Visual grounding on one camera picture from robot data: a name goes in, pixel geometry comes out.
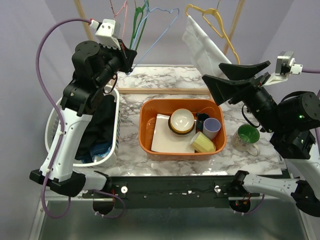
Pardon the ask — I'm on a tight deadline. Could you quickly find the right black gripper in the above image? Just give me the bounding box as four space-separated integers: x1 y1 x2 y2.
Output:
202 60 284 133

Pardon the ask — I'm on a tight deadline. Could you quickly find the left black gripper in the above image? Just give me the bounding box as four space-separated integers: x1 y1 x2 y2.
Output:
95 37 137 88

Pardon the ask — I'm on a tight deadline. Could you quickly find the grey white garment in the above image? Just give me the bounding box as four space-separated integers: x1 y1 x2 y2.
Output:
182 15 231 79

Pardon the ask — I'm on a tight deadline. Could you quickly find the green hanger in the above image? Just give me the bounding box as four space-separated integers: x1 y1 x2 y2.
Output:
129 0 150 51

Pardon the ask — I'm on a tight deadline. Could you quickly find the light blue hanger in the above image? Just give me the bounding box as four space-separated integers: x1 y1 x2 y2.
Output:
126 5 180 76

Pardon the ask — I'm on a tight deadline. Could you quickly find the pink wire hanger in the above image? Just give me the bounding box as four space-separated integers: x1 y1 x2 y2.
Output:
109 0 128 38

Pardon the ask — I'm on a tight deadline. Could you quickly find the black garment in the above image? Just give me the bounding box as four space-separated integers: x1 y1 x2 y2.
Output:
75 95 116 161

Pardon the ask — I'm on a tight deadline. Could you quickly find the yellow hanger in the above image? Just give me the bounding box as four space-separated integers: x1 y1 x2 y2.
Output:
185 3 241 64

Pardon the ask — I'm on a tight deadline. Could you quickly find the dark blue denim skirt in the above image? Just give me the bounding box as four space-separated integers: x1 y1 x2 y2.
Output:
81 142 112 163

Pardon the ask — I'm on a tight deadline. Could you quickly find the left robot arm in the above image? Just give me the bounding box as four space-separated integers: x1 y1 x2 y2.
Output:
29 38 137 198

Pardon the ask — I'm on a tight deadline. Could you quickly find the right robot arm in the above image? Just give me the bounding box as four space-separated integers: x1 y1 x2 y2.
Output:
202 61 320 217

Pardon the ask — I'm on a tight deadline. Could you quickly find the wooden clothes rack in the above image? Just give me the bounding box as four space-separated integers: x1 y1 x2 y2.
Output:
73 0 247 96

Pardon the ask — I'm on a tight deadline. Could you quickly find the black cup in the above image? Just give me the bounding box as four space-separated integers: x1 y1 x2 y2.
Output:
195 112 210 132

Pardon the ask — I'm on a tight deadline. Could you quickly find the lavender cup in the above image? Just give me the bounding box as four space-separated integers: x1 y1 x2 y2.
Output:
202 117 221 140

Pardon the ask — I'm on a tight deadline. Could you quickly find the orange plastic tub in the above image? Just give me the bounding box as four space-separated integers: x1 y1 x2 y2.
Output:
138 98 227 161

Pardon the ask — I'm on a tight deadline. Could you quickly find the white floral mug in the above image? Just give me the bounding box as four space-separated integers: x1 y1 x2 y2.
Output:
231 129 261 157

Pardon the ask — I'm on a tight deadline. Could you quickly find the white bowl with dark rim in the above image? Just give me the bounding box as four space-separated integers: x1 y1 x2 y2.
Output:
168 108 196 137

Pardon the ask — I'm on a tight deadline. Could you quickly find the yellow cup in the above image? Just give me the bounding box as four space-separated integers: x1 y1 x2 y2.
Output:
189 131 216 153

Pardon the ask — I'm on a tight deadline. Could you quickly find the white square plate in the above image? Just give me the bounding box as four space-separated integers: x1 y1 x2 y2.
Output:
151 114 196 154

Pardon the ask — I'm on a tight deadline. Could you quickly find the white laundry basket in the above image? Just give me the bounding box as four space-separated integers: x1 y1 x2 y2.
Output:
44 88 121 168

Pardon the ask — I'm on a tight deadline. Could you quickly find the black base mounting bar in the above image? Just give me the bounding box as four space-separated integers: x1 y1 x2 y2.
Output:
81 174 261 210

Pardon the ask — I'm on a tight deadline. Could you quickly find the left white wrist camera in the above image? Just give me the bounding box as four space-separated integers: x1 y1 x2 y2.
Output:
89 18 121 50

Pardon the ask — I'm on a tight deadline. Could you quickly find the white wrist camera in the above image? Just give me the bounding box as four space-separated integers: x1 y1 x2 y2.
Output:
263 51 303 86
89 18 121 50

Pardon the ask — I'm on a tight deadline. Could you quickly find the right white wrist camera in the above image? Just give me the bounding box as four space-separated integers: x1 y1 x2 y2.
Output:
263 51 303 86

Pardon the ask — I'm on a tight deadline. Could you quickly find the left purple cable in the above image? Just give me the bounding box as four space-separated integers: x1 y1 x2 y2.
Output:
35 17 126 220

